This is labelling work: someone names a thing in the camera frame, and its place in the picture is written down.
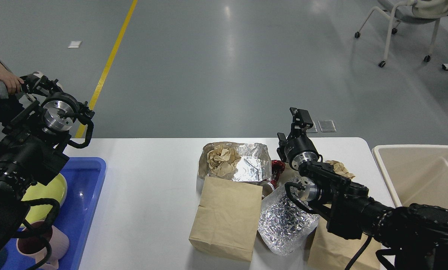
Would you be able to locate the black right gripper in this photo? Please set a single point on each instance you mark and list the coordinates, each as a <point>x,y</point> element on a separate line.
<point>298,150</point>

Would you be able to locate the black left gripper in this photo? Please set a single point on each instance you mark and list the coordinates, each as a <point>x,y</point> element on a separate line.
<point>58,106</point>

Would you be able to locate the yellow plastic plate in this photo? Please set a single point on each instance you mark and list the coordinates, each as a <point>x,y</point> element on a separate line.
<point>56,189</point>

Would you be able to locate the pink mug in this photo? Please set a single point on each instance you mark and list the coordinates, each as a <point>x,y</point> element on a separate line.
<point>57,242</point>

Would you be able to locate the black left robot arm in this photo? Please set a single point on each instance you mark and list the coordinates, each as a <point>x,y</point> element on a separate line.
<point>32,152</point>

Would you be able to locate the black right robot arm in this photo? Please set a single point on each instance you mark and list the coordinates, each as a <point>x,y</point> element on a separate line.
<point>414,237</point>

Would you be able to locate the person's hand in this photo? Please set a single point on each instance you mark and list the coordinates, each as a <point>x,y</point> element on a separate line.
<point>11,81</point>

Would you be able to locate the foil tray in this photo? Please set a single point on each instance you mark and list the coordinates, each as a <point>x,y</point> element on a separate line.
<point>254,166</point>

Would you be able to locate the crumpled brown paper ball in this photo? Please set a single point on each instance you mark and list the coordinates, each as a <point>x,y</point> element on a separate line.
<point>340,169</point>

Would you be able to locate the crushed red can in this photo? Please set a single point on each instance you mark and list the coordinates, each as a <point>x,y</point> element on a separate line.
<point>269,185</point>

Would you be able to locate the crumpled brown paper in tray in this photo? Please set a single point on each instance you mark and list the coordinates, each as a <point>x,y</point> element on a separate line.
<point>223,159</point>

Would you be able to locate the blue plastic tray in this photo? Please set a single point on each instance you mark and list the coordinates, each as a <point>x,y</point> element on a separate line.
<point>85,177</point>

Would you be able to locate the crumpled foil container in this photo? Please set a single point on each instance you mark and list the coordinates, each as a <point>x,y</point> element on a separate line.
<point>282,225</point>

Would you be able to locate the brown paper bag left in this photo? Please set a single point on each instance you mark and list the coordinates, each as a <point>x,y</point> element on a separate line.
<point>226,222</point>

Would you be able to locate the brown paper bag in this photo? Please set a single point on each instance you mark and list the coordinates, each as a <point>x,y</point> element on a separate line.
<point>226,222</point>
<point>331,252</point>

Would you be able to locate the brown paper bag right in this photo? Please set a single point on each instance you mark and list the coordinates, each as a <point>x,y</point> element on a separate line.
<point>331,252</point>

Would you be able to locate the beige waste bin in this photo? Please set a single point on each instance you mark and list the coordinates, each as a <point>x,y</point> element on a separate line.
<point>414,173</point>

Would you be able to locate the white office chair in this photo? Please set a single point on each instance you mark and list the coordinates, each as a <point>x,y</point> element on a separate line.
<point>414,12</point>

